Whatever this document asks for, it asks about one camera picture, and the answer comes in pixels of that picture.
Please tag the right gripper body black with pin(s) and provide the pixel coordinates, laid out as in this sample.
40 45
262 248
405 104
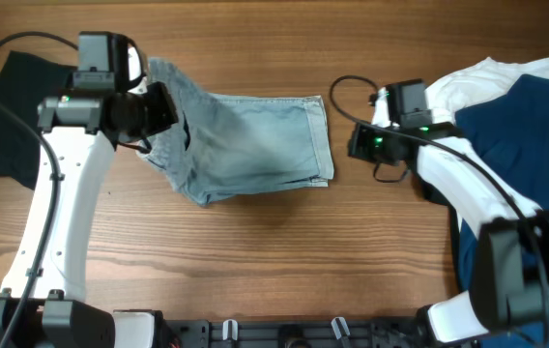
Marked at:
357 143

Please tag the light blue denim shorts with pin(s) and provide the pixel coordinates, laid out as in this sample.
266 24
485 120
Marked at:
227 145

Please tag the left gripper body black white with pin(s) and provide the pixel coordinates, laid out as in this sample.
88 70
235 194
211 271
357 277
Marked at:
153 112

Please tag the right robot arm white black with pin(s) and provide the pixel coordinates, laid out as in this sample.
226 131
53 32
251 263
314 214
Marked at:
510 281

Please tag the white t-shirt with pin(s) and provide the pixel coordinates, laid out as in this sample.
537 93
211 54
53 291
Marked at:
482 82

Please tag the dark blue t-shirt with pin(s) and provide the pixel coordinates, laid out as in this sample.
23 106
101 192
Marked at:
511 135

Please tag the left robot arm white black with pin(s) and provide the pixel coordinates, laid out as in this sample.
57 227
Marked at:
42 297

